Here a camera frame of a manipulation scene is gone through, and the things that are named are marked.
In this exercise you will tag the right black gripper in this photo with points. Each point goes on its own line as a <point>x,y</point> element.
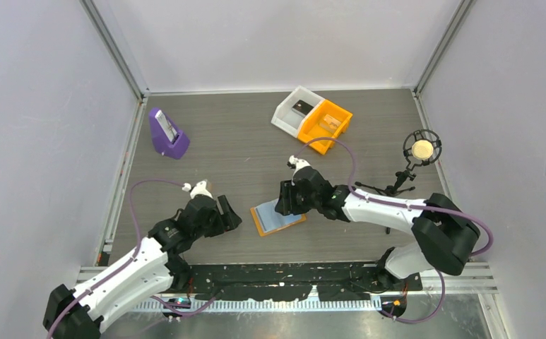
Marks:
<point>286,204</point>

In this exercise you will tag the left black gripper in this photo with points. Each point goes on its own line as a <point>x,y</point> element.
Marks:
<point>231,220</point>

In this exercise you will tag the orange card holder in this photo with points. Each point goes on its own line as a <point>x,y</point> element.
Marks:
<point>268,221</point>

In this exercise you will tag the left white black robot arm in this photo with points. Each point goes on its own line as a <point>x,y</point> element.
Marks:
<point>155,265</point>

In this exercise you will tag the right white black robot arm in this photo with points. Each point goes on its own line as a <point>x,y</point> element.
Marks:
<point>444,240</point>

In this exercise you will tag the clear card in orange bin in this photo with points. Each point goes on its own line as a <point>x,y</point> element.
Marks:
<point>330,123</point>

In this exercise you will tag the black card in white bin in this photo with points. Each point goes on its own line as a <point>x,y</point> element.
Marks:
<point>302,107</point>

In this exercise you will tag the white card in purple stand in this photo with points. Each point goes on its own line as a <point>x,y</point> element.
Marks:
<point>166,126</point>

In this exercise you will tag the white plastic bin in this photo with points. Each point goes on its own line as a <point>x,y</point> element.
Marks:
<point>288,121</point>

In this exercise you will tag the orange plastic bin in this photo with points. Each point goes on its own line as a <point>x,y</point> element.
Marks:
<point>311,129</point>

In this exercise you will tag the purple stand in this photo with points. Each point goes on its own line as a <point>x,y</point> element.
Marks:
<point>160,142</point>

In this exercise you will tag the black microphone tripod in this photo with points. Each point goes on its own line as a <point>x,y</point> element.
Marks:
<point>396,188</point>

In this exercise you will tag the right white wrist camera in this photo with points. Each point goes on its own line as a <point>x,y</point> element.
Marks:
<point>296,163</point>

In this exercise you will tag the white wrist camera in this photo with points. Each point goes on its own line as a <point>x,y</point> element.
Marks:
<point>296,163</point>
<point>201,188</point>

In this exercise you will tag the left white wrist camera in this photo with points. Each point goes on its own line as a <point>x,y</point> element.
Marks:
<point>201,188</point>

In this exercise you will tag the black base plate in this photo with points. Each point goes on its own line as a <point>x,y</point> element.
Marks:
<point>286,282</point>

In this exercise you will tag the microphone with shock mount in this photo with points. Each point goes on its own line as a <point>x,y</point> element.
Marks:
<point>422,148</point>

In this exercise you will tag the aluminium frame rail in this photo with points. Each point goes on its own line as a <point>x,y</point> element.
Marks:
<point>475,280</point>

